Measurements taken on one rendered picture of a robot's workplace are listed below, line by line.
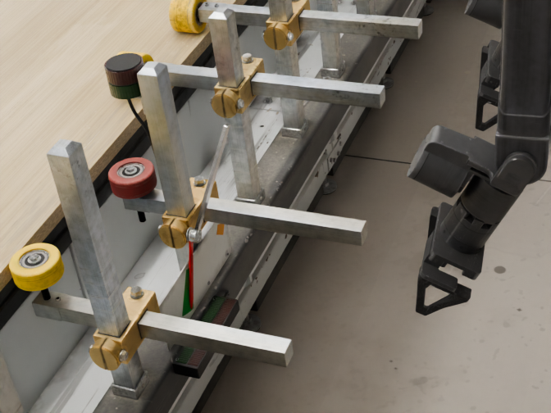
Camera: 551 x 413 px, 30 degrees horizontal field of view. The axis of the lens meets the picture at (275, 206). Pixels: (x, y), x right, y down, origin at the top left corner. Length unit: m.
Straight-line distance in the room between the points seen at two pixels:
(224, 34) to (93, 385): 0.64
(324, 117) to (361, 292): 0.73
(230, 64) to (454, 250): 0.69
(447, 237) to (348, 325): 1.48
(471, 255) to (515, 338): 1.43
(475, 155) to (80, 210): 0.55
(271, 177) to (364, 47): 0.54
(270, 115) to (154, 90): 0.86
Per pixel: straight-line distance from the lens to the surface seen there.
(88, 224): 1.44
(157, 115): 1.60
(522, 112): 1.13
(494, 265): 2.89
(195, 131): 2.20
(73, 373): 1.85
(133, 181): 1.75
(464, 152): 1.19
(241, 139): 1.89
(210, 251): 1.80
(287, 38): 2.02
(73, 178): 1.39
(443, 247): 1.25
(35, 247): 1.66
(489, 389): 2.56
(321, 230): 1.66
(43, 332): 1.80
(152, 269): 2.01
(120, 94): 1.60
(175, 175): 1.66
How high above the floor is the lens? 1.89
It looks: 37 degrees down
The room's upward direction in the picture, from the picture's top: 8 degrees counter-clockwise
